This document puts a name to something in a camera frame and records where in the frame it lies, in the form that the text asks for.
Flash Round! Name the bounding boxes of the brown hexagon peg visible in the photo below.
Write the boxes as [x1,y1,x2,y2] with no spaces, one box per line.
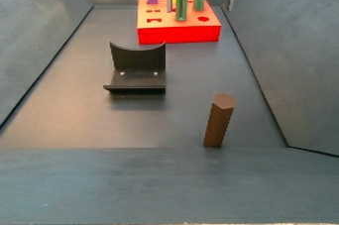
[204,93,236,148]

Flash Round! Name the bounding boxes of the red peg board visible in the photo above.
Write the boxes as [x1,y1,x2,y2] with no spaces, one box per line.
[136,0,222,45]

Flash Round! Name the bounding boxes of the black curved holder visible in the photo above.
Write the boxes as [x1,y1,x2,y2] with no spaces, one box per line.
[103,44,167,92]

